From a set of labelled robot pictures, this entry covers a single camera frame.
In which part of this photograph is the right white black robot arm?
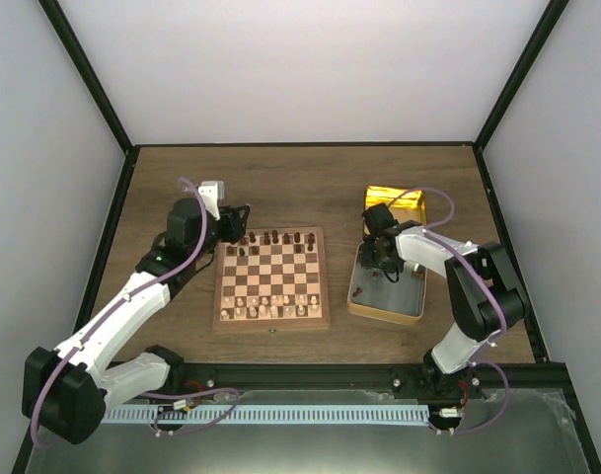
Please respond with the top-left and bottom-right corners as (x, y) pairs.
(360, 202), (530, 398)

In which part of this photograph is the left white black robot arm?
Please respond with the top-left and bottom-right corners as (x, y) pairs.
(22, 197), (250, 448)

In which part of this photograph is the wooden chess board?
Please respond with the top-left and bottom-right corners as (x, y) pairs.
(212, 227), (331, 333)

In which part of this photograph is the row of white chess pieces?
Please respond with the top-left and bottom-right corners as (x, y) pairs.
(218, 294), (327, 322)

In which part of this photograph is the gold tin lid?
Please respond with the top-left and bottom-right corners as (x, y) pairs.
(364, 185), (427, 224)

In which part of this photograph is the gold tin box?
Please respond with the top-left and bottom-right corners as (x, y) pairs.
(347, 244), (427, 325)

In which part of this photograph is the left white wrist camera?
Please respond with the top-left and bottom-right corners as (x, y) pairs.
(198, 181), (225, 220)

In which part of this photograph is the black enclosure frame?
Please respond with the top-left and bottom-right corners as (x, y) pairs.
(40, 1), (601, 473)

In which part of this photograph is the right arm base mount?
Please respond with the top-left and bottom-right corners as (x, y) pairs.
(390, 363), (474, 400)

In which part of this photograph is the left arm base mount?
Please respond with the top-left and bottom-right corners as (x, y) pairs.
(124, 362), (217, 400)

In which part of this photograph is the black aluminium front rail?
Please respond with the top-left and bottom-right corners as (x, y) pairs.
(47, 362), (567, 396)

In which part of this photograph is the light blue slotted cable duct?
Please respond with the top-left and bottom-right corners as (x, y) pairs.
(103, 404), (429, 427)

